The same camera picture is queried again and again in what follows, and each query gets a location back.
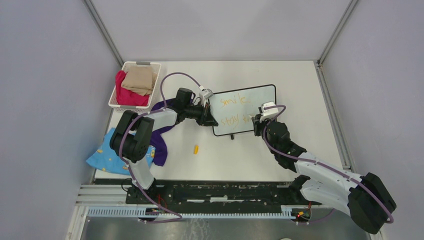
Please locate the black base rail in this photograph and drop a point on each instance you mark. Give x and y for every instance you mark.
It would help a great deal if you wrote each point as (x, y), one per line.
(225, 197)

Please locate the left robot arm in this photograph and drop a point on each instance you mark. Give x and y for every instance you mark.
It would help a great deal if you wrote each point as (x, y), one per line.
(132, 136)

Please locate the yellow marker cap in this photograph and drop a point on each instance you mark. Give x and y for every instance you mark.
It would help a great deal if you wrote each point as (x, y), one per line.
(196, 150)

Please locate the white cable duct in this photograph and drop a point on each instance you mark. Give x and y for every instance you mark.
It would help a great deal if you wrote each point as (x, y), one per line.
(153, 213)

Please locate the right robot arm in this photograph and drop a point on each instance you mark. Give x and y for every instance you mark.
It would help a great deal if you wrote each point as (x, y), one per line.
(364, 198)

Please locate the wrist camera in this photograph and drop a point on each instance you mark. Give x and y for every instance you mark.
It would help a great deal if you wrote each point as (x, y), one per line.
(268, 110)
(205, 94)

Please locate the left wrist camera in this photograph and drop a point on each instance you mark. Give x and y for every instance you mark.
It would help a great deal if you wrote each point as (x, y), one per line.
(205, 94)

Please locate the black framed whiteboard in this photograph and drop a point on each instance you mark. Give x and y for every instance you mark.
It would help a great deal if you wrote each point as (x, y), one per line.
(234, 109)

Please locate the beige cloth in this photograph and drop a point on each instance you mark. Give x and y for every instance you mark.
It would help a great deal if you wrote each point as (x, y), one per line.
(140, 80)

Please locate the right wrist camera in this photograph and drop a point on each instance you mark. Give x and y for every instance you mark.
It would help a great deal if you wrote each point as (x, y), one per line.
(268, 110)

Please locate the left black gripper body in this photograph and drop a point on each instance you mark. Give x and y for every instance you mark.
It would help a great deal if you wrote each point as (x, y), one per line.
(203, 111)

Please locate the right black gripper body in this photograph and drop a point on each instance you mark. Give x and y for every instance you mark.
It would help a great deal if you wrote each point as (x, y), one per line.
(259, 125)

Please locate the purple cloth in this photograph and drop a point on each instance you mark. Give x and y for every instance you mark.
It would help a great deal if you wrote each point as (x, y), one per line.
(161, 149)

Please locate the red cloth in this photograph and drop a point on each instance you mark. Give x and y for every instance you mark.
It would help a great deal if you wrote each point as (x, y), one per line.
(127, 97)

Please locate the blue patterned cloth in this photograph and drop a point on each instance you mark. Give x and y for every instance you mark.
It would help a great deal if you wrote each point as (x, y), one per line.
(106, 159)

